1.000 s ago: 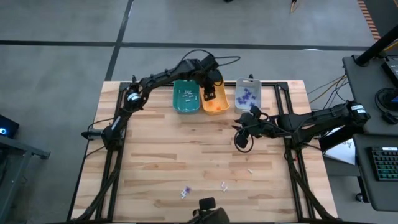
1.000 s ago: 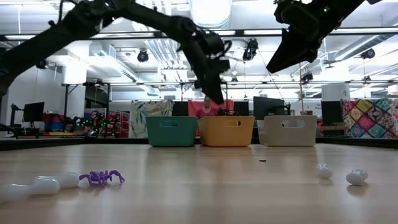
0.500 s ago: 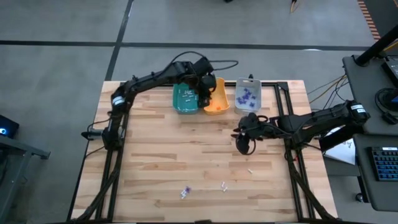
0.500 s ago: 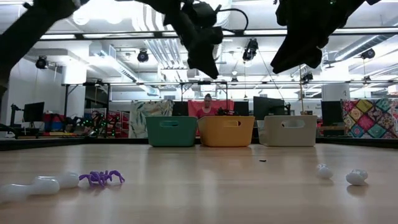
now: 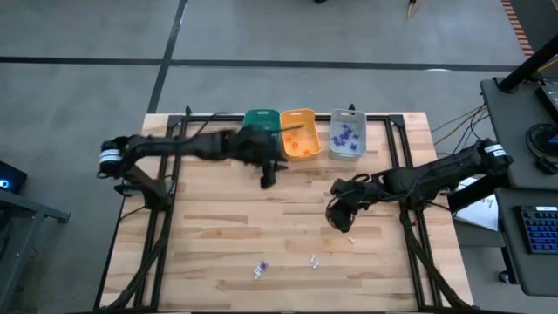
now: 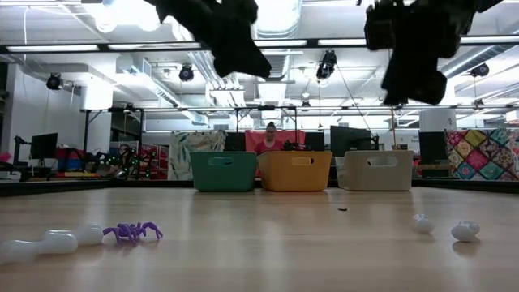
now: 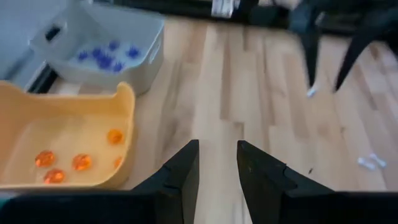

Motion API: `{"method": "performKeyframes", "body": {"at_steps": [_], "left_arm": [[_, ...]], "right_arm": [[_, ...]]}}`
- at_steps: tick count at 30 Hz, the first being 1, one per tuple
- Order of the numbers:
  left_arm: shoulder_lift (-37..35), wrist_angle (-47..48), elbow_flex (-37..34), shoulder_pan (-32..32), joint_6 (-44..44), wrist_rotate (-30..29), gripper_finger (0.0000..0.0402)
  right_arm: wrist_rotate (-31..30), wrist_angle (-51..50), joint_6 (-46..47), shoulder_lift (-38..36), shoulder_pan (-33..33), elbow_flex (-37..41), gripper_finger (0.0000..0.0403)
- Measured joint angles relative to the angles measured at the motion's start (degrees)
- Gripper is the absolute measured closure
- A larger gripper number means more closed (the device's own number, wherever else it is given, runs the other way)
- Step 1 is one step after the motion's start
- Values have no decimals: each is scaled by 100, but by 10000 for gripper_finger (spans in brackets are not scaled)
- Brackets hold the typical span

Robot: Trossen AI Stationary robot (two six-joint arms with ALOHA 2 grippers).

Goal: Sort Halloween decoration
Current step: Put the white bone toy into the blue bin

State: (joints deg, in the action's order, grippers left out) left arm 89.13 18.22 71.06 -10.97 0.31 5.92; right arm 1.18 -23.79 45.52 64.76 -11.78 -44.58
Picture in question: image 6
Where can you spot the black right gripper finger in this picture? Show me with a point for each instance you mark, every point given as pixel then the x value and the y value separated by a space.
pixel 390 81
pixel 402 81

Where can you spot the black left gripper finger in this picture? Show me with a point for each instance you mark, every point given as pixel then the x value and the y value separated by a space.
pixel 255 63
pixel 229 61

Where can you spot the purple plastic spider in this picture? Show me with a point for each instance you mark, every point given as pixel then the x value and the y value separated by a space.
pixel 131 232

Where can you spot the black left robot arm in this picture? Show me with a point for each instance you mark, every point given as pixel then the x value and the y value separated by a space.
pixel 162 6

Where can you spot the thin vertical pole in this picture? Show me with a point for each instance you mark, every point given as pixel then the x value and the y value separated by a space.
pixel 392 121

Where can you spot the black computer monitor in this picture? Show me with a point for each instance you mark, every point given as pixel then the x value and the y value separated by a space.
pixel 316 141
pixel 431 147
pixel 235 142
pixel 44 146
pixel 350 140

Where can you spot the red hanging cloth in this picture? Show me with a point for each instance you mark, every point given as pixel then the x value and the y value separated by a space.
pixel 253 140

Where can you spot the person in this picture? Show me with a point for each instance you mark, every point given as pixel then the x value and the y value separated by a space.
pixel 123 154
pixel 269 142

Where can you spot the white green patterned cloth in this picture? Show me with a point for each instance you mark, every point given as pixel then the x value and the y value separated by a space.
pixel 196 142

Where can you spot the light grey plastic bin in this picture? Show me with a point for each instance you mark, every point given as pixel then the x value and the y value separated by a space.
pixel 375 176

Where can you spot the colourful patchwork quilt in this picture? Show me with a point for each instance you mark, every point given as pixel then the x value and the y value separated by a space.
pixel 480 154

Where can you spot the teal plastic bin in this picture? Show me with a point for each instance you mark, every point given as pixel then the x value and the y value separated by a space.
pixel 223 174

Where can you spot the orange plastic bin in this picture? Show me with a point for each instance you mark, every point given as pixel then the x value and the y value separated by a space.
pixel 294 174

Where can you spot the black background rig frame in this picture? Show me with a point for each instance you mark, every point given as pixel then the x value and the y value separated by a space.
pixel 219 109

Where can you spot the silver round air duct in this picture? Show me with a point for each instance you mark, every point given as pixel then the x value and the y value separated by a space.
pixel 280 16

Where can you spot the silver slanted air duct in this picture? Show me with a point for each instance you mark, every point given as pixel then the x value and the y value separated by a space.
pixel 474 61

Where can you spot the black hanging camera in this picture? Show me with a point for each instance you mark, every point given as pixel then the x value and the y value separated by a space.
pixel 326 65

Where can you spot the black overhead frame beam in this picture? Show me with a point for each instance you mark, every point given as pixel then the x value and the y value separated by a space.
pixel 103 47

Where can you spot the black aluminium table frame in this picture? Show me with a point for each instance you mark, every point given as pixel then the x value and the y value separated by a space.
pixel 81 188

